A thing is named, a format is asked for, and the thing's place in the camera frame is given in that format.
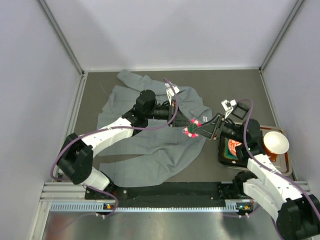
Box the grey button-up shirt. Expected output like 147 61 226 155
96 70 206 188

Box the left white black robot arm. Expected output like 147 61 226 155
53 86 192 196

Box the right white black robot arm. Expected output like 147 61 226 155
193 114 320 240

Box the red white patterned dish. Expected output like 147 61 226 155
227 139 242 156

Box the small black open box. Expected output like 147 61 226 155
231 102 250 120

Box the black square plate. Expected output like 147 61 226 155
218 137 247 168

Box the silver metal tray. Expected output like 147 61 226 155
216 122 293 177

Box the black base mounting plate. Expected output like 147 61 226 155
84 181 263 201

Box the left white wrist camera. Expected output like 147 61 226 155
166 86 180 99

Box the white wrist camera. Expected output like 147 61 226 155
166 86 180 99
221 99 237 119

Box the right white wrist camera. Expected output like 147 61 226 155
221 99 237 119

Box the grey slotted cable duct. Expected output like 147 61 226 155
50 202 253 213

